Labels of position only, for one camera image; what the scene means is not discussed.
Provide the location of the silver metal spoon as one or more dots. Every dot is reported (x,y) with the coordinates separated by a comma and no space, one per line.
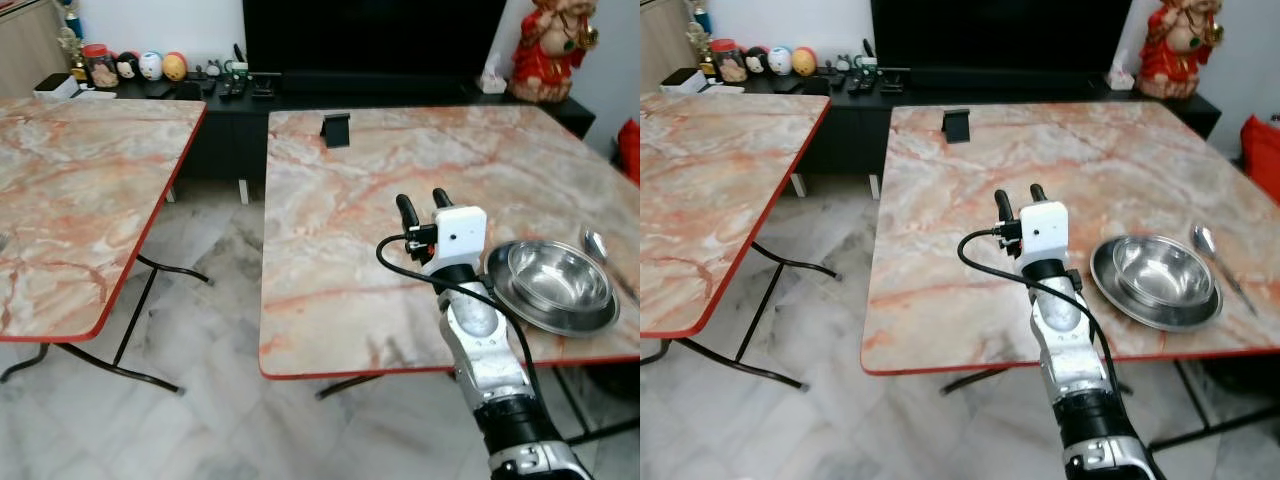
(1203,240)
(595,243)

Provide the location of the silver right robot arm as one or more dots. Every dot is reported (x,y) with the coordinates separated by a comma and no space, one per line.
(1070,370)
(490,370)

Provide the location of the black phone stand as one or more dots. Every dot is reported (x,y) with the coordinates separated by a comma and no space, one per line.
(957,127)
(336,132)

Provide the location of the stainless steel bowl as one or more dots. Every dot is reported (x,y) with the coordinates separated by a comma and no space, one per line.
(1165,272)
(560,280)

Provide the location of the black television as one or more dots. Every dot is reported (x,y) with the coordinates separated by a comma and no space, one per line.
(370,35)
(1000,35)

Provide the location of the stainless steel plate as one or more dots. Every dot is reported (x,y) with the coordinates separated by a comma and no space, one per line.
(570,325)
(1170,320)

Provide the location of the red gold figurine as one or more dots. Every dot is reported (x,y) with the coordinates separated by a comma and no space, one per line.
(1180,55)
(548,60)

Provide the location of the red cushion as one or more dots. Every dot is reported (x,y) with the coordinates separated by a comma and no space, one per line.
(1262,155)
(630,150)

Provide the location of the green white mug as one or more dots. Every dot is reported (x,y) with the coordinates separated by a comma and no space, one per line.
(236,68)
(865,64)

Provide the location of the small grey figurine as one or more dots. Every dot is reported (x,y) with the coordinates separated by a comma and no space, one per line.
(212,70)
(840,66)

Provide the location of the orange egg figure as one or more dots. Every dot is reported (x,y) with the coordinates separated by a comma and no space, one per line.
(175,67)
(804,62)

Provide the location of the black white egg figure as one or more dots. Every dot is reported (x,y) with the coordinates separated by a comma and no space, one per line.
(755,63)
(127,68)

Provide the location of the gold trophy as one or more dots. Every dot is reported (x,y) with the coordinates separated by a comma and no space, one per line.
(700,40)
(70,40)

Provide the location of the red-lidded clear jar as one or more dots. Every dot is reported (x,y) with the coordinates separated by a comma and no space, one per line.
(100,70)
(727,66)

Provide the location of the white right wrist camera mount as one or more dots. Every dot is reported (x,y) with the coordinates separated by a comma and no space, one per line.
(1045,230)
(460,235)

